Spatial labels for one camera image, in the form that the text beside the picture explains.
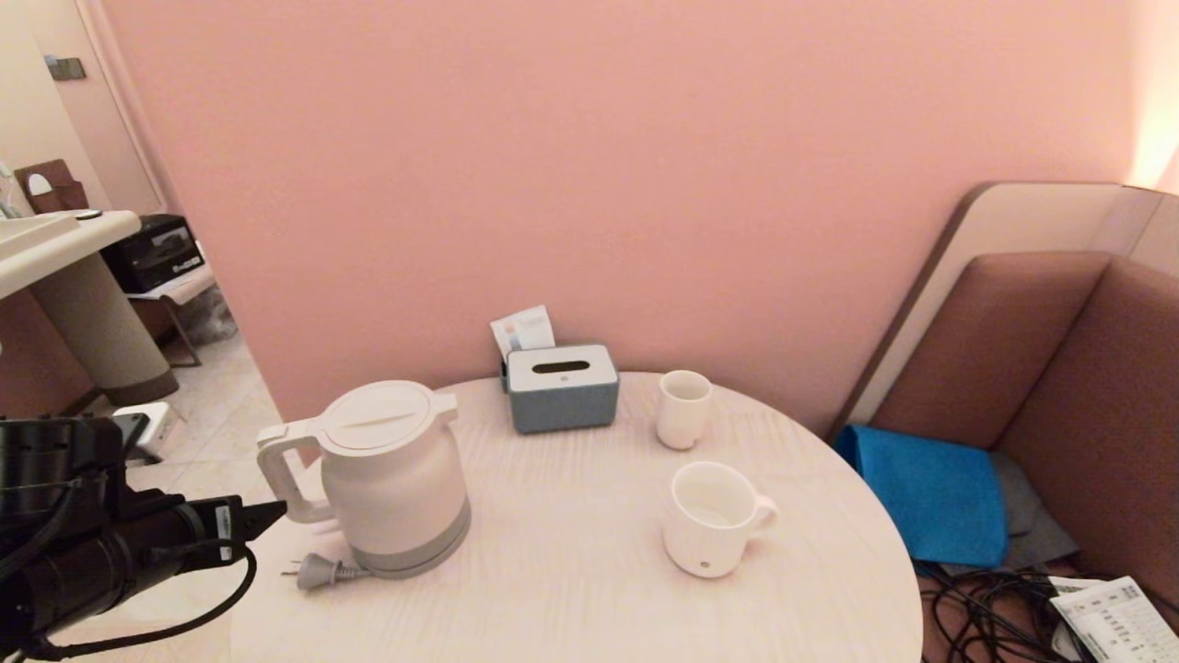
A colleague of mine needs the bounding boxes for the white electric kettle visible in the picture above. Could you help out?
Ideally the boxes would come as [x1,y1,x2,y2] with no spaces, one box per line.
[256,380,473,579]

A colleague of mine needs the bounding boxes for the grey power plug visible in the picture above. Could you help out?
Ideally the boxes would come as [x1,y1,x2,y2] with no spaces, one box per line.
[281,552,369,592]

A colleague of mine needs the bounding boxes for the grey round kettle base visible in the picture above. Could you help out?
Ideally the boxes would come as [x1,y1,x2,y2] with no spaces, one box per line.
[352,525,473,580]

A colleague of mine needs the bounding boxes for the clear plastic bag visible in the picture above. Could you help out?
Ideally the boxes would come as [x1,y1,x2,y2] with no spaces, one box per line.
[175,284,239,344]

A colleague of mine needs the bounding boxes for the small white metal-legged stool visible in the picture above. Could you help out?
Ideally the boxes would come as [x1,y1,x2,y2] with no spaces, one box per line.
[124,265,217,367]

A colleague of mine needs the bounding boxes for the white sink counter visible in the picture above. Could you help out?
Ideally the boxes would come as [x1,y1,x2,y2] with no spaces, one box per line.
[0,210,142,301]

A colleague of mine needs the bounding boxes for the black box appliance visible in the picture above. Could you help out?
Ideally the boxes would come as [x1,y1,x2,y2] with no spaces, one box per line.
[101,214,205,294]

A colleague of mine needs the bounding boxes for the brown tissue holder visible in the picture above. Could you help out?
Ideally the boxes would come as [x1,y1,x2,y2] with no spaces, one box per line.
[16,159,90,215]

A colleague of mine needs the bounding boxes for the white paper sachets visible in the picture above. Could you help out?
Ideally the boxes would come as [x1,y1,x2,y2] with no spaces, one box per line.
[491,305,556,359]

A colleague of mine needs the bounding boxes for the grey tissue box white lid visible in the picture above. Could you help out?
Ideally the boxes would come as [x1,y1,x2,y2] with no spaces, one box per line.
[504,344,620,435]

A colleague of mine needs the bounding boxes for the white ribbed mug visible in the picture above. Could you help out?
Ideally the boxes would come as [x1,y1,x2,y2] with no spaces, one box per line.
[661,461,778,579]

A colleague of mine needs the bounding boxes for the blue folded cloth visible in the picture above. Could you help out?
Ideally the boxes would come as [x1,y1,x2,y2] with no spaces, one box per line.
[834,425,1007,569]

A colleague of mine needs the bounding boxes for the grey folded cloth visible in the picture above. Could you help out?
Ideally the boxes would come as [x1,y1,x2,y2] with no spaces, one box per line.
[990,451,1079,576]

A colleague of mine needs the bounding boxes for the beige rounded backrest panel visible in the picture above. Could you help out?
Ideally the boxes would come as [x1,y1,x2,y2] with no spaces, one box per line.
[829,181,1179,441]

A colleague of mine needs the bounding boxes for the brown upholstered sofa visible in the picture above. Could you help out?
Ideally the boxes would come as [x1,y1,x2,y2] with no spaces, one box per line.
[870,252,1179,609]

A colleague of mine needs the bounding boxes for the printed white paper sheet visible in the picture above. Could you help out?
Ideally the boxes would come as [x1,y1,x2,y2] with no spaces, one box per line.
[1048,576,1179,663]

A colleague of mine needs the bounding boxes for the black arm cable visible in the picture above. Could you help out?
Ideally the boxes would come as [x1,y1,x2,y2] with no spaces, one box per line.
[23,543,259,662]

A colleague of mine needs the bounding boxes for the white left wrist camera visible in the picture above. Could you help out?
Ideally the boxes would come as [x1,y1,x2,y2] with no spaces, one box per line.
[111,402,171,454]

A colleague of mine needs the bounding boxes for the beige sink pedestal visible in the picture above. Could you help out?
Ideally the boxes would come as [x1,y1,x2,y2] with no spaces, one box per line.
[30,252,181,408]

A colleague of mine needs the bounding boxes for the small white handleless cup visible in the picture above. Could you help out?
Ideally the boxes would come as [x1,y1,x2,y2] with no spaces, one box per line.
[656,370,713,451]

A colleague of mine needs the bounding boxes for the black cable bundle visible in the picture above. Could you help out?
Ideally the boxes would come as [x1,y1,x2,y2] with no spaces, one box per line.
[919,562,1179,663]

